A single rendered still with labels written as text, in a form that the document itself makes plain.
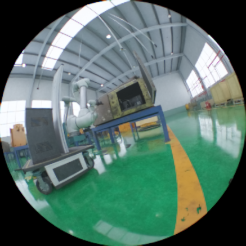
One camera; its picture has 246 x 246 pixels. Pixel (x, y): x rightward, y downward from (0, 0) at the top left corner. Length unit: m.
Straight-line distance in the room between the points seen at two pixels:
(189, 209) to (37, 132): 1.17
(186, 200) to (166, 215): 0.13
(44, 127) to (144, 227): 1.02
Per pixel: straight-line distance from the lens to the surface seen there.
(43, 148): 0.88
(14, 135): 3.40
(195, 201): 0.52
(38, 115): 0.93
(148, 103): 1.36
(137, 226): 0.47
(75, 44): 9.46
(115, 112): 1.58
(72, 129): 0.99
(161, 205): 0.51
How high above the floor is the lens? 0.45
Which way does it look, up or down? 3 degrees up
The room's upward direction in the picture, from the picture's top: 16 degrees counter-clockwise
